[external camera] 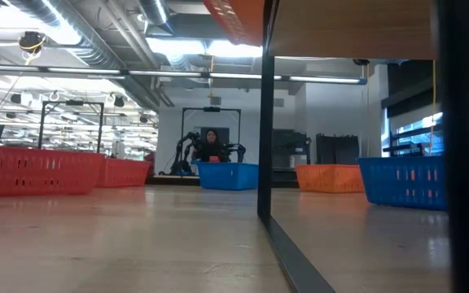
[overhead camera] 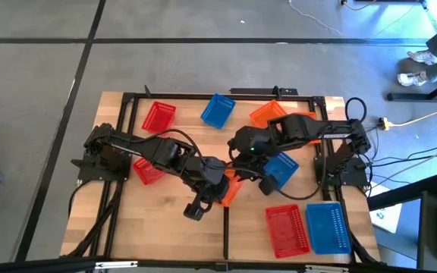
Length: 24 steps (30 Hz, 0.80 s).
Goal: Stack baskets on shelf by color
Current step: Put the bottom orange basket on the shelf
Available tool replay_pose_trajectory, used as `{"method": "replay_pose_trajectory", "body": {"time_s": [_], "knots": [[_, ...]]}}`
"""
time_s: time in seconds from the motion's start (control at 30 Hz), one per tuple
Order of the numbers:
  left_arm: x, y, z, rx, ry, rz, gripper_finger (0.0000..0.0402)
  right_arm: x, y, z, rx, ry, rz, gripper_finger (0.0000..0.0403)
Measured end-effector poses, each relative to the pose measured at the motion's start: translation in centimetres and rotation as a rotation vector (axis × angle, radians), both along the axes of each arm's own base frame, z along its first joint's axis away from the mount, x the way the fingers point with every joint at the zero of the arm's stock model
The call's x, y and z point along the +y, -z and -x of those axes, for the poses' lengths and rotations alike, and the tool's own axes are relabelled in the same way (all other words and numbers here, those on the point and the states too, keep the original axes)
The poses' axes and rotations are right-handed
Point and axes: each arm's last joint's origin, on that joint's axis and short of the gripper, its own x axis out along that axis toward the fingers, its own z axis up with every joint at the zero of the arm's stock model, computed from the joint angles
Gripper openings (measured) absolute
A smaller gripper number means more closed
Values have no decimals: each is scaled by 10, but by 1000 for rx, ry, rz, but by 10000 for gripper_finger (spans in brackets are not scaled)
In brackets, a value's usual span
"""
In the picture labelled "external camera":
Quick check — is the blue plastic basket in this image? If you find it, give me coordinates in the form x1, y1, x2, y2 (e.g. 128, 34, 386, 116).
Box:
357, 156, 448, 212
191, 160, 260, 191

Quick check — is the red plastic basket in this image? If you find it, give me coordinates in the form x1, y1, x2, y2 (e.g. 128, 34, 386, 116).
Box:
95, 157, 152, 189
0, 144, 106, 199

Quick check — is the person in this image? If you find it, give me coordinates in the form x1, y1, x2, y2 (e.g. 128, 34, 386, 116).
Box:
195, 128, 230, 163

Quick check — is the black equipment rack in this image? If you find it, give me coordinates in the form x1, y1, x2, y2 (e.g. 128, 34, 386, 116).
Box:
274, 128, 313, 188

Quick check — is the long ceiling light bar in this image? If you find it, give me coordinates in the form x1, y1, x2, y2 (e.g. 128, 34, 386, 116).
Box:
0, 63, 369, 85

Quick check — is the black slatted crate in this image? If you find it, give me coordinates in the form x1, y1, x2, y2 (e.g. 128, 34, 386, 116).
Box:
315, 133, 361, 166

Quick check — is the bright ceiling light panel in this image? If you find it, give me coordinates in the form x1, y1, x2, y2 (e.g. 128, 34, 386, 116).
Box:
144, 37, 265, 59

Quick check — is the window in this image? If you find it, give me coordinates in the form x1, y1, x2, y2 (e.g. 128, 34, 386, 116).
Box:
388, 112, 443, 158

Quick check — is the round black ceiling device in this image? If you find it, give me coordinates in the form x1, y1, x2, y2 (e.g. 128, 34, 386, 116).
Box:
17, 30, 47, 55

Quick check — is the black background camera gantry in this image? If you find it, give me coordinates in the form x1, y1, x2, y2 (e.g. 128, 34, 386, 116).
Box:
180, 106, 243, 164
37, 100, 105, 155

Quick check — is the black aluminium table frame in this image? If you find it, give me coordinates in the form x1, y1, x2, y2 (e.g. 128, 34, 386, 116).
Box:
144, 174, 300, 189

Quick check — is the grey rectangular ceiling duct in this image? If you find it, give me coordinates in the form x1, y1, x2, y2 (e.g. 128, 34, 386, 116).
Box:
164, 11, 219, 41

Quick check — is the thin yellow hanging cable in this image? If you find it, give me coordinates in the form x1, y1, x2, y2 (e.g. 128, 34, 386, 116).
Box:
365, 64, 370, 158

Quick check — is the small silver ventilation duct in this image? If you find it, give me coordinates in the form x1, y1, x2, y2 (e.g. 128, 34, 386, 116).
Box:
136, 0, 171, 26

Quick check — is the large silver ventilation duct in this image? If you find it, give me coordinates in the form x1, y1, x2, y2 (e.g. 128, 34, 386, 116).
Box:
6, 0, 128, 70

